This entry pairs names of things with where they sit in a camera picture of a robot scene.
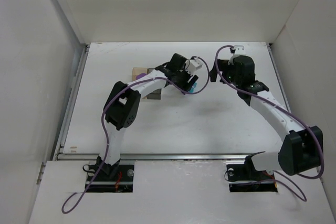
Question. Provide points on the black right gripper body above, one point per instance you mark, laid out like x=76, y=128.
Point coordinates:
x=223, y=67

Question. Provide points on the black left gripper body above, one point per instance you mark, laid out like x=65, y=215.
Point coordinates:
x=188, y=82

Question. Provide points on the round teal printed lego tile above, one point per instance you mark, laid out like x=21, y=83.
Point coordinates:
x=193, y=87

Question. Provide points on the small purple lego brick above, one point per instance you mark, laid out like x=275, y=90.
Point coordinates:
x=141, y=75

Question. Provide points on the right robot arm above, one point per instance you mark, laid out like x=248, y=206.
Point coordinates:
x=302, y=146

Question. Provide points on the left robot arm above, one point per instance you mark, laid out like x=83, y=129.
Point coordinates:
x=121, y=107

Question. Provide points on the smoky grey transparent container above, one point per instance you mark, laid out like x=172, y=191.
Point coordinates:
x=155, y=95

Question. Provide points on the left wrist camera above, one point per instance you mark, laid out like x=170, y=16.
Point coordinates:
x=194, y=64

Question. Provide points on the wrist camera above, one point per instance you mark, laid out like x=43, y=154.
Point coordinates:
x=194, y=64
x=236, y=51

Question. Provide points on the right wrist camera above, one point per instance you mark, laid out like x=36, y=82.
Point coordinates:
x=236, y=51

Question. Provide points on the aluminium table edge rail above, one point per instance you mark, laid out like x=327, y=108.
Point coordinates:
x=284, y=75

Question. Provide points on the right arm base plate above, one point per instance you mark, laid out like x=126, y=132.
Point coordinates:
x=243, y=179

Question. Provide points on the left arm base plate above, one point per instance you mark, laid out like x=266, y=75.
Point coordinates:
x=121, y=182

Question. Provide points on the left aluminium rail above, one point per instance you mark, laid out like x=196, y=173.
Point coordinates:
x=62, y=126

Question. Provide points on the front aluminium rail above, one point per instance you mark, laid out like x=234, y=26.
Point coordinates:
x=152, y=157

